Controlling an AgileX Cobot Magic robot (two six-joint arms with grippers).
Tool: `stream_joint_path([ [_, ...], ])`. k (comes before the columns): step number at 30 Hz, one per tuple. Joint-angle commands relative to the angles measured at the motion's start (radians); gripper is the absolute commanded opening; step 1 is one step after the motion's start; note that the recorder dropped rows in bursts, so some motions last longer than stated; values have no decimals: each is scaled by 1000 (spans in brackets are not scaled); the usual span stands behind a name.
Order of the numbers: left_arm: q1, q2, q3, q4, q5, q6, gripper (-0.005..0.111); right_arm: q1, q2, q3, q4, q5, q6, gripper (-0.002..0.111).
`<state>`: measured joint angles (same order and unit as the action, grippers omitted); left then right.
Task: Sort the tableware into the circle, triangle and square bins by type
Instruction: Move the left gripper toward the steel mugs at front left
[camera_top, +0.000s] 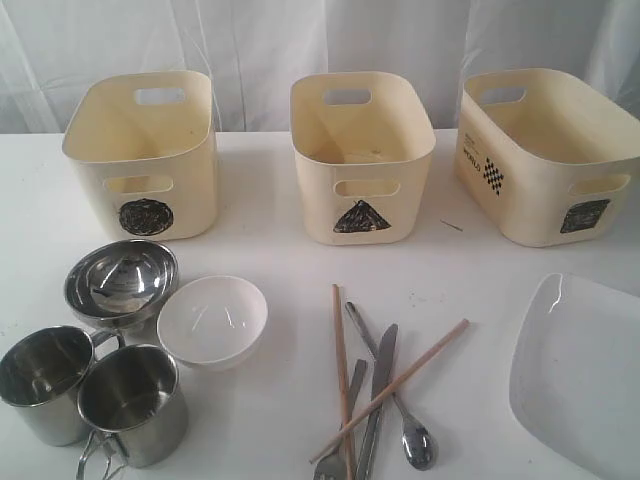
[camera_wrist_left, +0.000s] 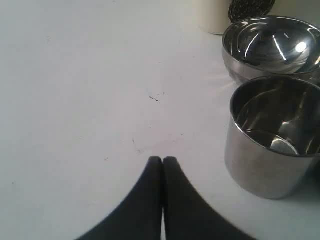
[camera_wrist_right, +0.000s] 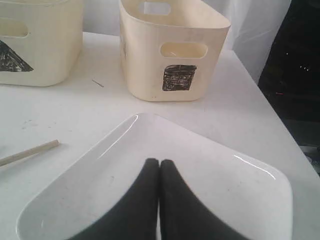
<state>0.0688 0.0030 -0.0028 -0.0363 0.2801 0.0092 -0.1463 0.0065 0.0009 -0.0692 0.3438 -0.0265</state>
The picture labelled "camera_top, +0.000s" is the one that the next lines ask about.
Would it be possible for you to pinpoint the steel spoon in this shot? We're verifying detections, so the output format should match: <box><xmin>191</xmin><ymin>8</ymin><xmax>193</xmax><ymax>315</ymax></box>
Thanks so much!
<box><xmin>345</xmin><ymin>301</ymin><xmax>436</xmax><ymax>471</ymax></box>

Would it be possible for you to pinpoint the steel fork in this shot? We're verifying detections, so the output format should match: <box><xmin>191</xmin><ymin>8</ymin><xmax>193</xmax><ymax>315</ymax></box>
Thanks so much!
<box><xmin>313</xmin><ymin>359</ymin><xmax>367</xmax><ymax>480</ymax></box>

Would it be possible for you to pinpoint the small thin nail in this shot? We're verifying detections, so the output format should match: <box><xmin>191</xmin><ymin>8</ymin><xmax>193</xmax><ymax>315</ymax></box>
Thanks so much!
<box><xmin>440</xmin><ymin>219</ymin><xmax>464</xmax><ymax>232</ymax></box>

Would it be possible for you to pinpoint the steel table knife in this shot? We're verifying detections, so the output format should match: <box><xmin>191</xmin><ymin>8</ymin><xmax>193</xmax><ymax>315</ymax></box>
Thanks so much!
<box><xmin>356</xmin><ymin>324</ymin><xmax>398</xmax><ymax>479</ymax></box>

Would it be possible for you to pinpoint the white ceramic bowl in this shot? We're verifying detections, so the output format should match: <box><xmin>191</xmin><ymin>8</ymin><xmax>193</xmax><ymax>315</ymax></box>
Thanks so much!
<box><xmin>156</xmin><ymin>275</ymin><xmax>268</xmax><ymax>371</ymax></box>

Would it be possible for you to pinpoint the white square plate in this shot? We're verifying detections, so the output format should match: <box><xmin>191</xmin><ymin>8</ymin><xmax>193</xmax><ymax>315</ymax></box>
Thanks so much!
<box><xmin>509</xmin><ymin>273</ymin><xmax>639</xmax><ymax>479</ymax></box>

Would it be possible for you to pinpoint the cream bin with triangle mark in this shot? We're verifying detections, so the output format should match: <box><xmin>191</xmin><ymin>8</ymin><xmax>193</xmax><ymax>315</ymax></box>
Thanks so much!
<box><xmin>290</xmin><ymin>72</ymin><xmax>436</xmax><ymax>246</ymax></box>

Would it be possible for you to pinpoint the diagonal wooden chopstick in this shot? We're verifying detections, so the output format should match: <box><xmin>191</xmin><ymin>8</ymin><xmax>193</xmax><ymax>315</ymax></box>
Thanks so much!
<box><xmin>309</xmin><ymin>319</ymin><xmax>471</xmax><ymax>464</ymax></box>

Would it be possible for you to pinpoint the cream bin with circle mark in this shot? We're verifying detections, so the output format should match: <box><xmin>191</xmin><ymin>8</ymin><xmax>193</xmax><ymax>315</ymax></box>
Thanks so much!
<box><xmin>62</xmin><ymin>71</ymin><xmax>218</xmax><ymax>241</ymax></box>

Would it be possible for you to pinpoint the steel mug with wire handle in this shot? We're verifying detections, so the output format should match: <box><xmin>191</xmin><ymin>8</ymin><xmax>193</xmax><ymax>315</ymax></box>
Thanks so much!
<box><xmin>76</xmin><ymin>344</ymin><xmax>188</xmax><ymax>479</ymax></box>

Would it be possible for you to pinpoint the white backdrop curtain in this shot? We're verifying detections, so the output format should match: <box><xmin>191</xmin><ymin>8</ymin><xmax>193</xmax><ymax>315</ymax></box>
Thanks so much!
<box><xmin>1</xmin><ymin>1</ymin><xmax>639</xmax><ymax>134</ymax></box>

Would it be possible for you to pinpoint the cream bin with square mark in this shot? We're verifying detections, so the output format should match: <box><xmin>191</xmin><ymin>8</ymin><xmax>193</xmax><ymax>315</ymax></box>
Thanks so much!
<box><xmin>454</xmin><ymin>68</ymin><xmax>639</xmax><ymax>247</ymax></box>

